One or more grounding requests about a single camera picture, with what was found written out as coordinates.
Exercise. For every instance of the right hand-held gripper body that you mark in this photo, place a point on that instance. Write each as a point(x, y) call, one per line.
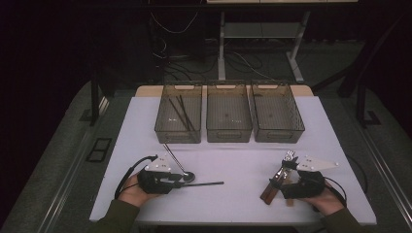
point(304, 187)

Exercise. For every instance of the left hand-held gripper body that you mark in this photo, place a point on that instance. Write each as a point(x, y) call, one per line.
point(152, 183)

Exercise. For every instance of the metal spoon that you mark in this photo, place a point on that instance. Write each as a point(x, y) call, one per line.
point(189, 176)

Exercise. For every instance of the brown chopstick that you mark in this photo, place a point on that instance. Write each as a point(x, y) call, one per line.
point(178, 113)

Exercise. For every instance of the smoky transparent plastic bin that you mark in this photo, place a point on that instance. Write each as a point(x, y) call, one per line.
point(275, 113)
point(228, 113)
point(179, 113)

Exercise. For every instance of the person's left hand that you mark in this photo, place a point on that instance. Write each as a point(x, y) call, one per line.
point(132, 194)

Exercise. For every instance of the person's right hand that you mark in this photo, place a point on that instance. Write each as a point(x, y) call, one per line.
point(324, 202)

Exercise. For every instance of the white table mat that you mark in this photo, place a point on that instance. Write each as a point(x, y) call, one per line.
point(226, 200)

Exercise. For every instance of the black metal stand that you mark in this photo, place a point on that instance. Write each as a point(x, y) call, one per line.
point(361, 103)

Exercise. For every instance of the grey metal stand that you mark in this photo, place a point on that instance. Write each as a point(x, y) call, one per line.
point(259, 30)

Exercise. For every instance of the black floor frame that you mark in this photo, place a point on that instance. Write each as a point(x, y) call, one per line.
point(94, 150)

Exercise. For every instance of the black upright post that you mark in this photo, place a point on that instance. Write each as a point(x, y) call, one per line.
point(95, 103)

